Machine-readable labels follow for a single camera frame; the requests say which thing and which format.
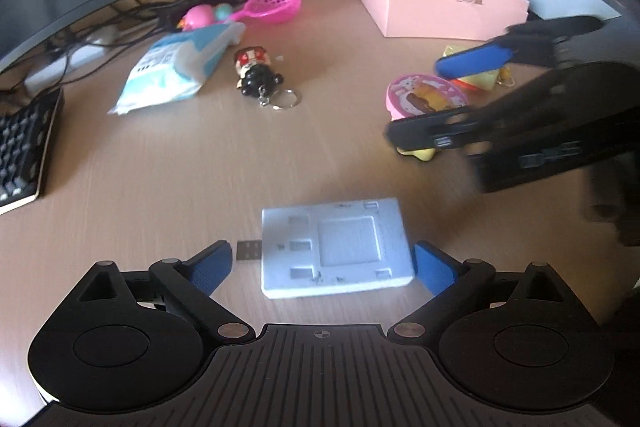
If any white plastic device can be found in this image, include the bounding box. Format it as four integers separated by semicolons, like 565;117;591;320
260;196;416;300

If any light blue tissue packet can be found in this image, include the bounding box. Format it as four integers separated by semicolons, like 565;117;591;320
107;23;247;116

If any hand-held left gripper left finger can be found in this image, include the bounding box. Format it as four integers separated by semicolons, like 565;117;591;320
75;241;257;345

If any wooden desktop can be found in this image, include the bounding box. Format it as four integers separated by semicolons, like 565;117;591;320
0;0;640;408

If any pink plastic basket scoop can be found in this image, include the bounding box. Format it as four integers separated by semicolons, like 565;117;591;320
227;0;307;26

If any doll keychain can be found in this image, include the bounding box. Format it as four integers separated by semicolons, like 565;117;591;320
234;47;301;112

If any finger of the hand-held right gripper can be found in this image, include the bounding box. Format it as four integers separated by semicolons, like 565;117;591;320
434;16;603;80
384;102;501;154

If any black power adapter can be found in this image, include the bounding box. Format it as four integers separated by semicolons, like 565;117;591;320
157;0;201;24

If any pink duck toy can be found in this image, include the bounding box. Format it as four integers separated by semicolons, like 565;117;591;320
176;3;233;32

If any small yellow toy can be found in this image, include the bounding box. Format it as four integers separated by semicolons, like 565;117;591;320
396;146;436;162

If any yellow keychain toy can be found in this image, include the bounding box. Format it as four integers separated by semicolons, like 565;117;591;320
442;44;516;92

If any round pink tin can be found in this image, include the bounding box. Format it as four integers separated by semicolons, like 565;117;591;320
385;74;471;122

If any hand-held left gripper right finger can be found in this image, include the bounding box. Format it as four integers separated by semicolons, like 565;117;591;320
387;241;573;345

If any black keyboard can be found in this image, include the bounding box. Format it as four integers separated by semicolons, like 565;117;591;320
0;88;65;215

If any white power strip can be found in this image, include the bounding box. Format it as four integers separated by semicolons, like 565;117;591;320
24;32;121;92

